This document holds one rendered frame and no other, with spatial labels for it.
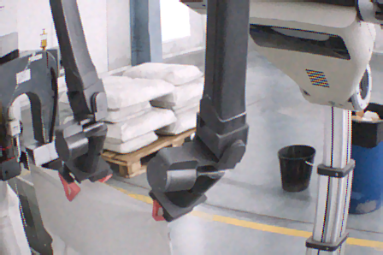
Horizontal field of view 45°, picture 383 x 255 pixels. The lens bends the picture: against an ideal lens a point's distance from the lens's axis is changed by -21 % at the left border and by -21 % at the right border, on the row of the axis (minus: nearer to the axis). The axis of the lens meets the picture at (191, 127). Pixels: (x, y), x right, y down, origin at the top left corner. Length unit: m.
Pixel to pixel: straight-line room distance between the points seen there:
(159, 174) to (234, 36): 0.26
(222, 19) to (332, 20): 0.46
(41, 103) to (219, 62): 0.78
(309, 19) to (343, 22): 0.10
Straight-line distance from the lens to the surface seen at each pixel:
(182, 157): 0.90
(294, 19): 1.21
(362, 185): 3.24
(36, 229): 2.31
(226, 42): 0.78
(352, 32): 1.16
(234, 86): 0.84
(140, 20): 7.36
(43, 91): 1.49
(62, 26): 1.08
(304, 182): 3.73
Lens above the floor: 1.49
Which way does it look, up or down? 16 degrees down
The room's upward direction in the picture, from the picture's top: 4 degrees counter-clockwise
